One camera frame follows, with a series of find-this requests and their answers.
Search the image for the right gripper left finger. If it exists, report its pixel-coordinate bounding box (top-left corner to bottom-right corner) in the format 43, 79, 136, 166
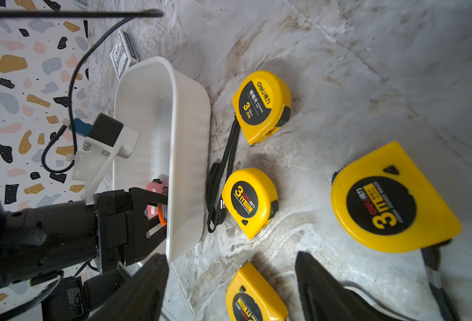
88, 254, 169, 321

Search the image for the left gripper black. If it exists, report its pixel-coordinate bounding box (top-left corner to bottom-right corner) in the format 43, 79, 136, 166
94, 187, 168, 274

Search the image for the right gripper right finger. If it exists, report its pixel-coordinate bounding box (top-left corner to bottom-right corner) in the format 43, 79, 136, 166
295, 251, 404, 320

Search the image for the orange black tape measure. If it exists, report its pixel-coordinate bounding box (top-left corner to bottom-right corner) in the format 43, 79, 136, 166
158, 204, 168, 227

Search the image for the yellow 2m tape measure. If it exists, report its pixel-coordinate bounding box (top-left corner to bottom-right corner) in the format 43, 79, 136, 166
225, 262, 288, 321

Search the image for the yellow 3m tape measure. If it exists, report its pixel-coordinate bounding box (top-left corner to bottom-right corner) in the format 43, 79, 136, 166
330, 142, 462, 320
221, 168, 279, 240

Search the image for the white plastic storage box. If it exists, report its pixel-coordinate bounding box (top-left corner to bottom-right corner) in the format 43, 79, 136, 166
112, 57, 211, 262

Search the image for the yellow 3.5m tape measure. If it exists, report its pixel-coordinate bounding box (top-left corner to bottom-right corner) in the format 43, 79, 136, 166
206, 71, 292, 233

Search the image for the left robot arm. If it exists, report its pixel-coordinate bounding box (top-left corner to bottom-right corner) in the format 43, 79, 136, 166
0, 187, 169, 320

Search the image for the pink tape measure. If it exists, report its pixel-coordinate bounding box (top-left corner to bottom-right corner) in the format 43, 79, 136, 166
146, 179, 169, 220

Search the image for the playing card deck box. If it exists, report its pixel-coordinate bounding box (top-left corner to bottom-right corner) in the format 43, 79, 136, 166
110, 30, 140, 79

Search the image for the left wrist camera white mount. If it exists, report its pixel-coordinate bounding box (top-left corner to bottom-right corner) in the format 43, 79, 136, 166
66, 113, 140, 205

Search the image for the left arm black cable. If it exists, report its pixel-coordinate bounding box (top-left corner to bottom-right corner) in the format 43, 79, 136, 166
0, 9, 165, 174

